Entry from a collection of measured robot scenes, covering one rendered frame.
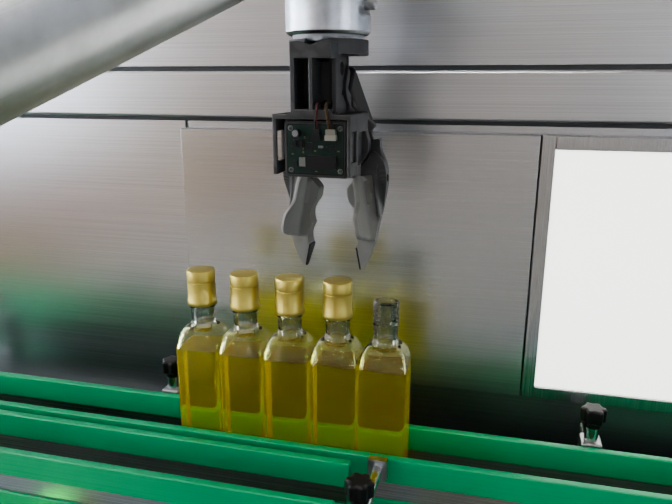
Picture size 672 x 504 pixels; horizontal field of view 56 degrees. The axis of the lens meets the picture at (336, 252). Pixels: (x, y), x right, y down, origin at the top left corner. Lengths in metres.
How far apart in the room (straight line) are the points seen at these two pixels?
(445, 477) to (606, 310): 0.29
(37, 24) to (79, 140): 0.77
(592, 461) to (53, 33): 0.73
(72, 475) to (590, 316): 0.65
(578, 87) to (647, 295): 0.26
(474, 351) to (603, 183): 0.27
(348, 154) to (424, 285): 0.34
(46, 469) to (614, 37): 0.82
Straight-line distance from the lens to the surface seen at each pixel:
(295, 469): 0.78
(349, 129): 0.54
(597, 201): 0.82
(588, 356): 0.88
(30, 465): 0.85
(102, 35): 0.28
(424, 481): 0.78
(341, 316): 0.73
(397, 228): 0.83
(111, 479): 0.80
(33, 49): 0.26
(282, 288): 0.73
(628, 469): 0.85
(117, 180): 1.00
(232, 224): 0.89
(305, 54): 0.55
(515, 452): 0.83
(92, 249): 1.05
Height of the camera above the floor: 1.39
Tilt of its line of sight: 15 degrees down
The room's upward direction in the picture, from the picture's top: straight up
